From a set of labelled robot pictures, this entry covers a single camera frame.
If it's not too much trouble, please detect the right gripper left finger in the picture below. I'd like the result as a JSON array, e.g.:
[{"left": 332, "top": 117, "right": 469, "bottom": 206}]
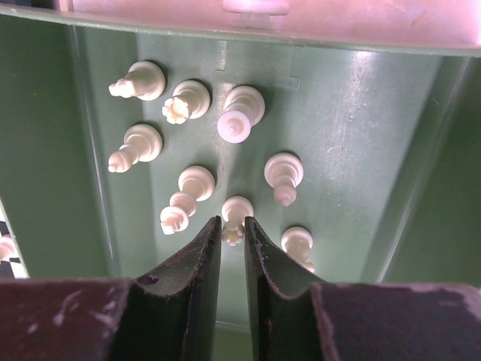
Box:
[{"left": 108, "top": 216, "right": 221, "bottom": 360}]

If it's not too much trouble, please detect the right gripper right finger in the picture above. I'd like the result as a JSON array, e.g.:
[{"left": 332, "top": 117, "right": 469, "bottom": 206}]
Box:
[{"left": 244, "top": 217, "right": 338, "bottom": 360}]

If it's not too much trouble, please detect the white rook piece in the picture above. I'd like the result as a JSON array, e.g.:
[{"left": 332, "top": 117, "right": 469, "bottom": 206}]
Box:
[
  {"left": 162, "top": 80, "right": 211, "bottom": 125},
  {"left": 221, "top": 196, "right": 254, "bottom": 246}
]

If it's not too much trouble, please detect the black and white chessboard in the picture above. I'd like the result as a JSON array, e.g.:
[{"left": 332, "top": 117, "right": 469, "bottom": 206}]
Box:
[{"left": 0, "top": 211, "right": 29, "bottom": 279}]

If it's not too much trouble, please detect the white bishop piece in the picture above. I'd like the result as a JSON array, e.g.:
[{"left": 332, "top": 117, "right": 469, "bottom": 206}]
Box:
[
  {"left": 107, "top": 124, "right": 163, "bottom": 173},
  {"left": 264, "top": 152, "right": 304, "bottom": 207}
]

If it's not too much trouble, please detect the white king piece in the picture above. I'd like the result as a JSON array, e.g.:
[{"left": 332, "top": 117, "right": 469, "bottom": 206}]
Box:
[{"left": 159, "top": 165, "right": 216, "bottom": 235}]

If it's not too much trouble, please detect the dark green tray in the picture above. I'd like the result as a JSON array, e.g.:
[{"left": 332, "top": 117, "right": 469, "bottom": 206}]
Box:
[{"left": 1, "top": 1, "right": 480, "bottom": 360}]

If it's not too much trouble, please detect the white pawn piece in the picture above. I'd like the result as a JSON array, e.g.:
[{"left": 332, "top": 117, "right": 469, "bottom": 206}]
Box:
[{"left": 0, "top": 234, "right": 18, "bottom": 262}]

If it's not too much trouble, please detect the pink box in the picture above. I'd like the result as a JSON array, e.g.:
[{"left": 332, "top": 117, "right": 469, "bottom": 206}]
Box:
[{"left": 53, "top": 1, "right": 480, "bottom": 50}]

